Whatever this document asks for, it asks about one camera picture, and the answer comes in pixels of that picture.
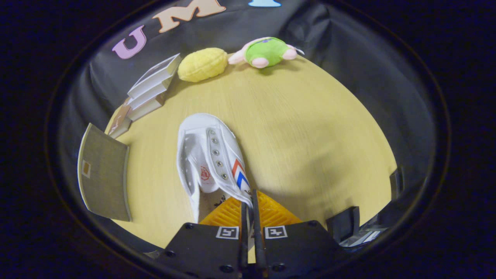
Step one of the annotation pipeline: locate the white paperback book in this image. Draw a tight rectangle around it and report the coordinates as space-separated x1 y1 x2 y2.
129 79 174 110
127 94 166 122

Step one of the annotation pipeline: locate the brown cover book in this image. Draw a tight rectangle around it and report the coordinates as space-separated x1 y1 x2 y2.
107 102 133 139

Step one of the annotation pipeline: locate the grey fabric storage box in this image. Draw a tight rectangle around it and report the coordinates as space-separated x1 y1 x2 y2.
77 123 133 222

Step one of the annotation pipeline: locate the yellow plush toy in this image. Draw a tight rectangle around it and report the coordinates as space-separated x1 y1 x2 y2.
177 47 228 83

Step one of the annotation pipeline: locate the white striped canvas shoe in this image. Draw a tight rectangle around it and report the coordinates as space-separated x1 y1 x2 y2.
176 113 254 224

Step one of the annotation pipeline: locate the black backdrop cloth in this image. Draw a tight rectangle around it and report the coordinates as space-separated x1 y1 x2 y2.
50 0 438 256

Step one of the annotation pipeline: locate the green pink turtle plush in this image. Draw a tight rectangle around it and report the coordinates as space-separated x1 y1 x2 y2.
228 37 305 69

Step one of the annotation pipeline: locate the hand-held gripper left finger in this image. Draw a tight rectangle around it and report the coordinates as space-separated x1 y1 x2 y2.
154 196 249 279

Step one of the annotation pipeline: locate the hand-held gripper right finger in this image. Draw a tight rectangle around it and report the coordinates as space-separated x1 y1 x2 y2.
251 189 343 279

